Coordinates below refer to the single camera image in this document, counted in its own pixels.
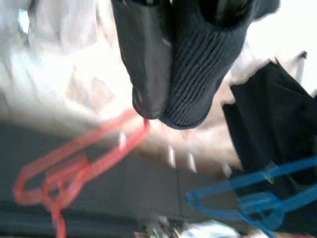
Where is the blue plastic hanger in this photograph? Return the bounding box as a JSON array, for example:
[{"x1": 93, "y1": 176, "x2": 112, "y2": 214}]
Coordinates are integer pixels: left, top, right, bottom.
[{"x1": 184, "y1": 156, "x2": 317, "y2": 236}]

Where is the black printed T-shirt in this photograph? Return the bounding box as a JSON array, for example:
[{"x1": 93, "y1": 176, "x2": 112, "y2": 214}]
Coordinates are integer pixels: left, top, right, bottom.
[{"x1": 221, "y1": 58, "x2": 317, "y2": 189}]

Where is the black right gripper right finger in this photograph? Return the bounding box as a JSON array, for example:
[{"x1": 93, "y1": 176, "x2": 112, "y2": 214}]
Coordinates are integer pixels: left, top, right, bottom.
[{"x1": 162, "y1": 0, "x2": 281, "y2": 130}]

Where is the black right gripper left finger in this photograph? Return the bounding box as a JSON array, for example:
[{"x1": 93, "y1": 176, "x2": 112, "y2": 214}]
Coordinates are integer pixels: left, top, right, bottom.
[{"x1": 111, "y1": 0, "x2": 172, "y2": 119}]

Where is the red plastic hanger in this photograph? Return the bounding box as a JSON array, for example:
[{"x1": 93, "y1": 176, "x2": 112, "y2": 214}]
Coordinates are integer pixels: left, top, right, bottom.
[{"x1": 12, "y1": 109, "x2": 151, "y2": 238}]

